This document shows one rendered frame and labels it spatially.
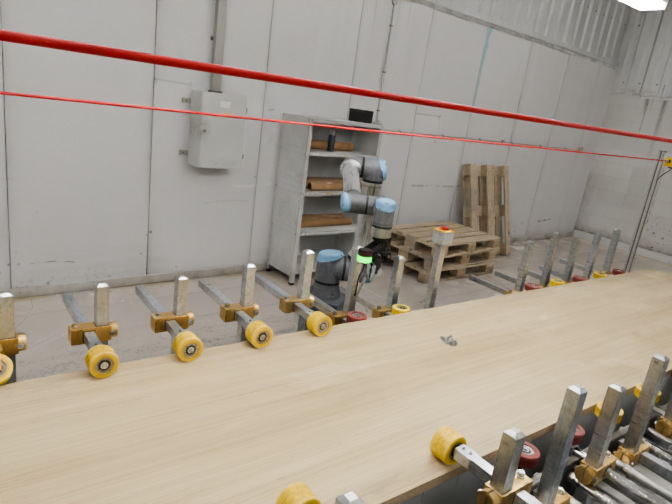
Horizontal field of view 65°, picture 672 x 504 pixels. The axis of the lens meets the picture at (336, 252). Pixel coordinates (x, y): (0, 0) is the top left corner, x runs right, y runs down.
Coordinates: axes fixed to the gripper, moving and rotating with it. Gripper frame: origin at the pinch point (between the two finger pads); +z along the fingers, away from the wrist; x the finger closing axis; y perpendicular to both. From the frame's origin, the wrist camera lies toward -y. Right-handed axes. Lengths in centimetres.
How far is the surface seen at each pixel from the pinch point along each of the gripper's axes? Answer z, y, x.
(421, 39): -150, 273, 276
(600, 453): 6, -15, -119
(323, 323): 2, -46, -29
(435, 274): -2.9, 32.5, -9.6
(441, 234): -22.9, 30.7, -10.0
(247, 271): -13, -68, -10
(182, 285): -10, -92, -10
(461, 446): 1, -55, -102
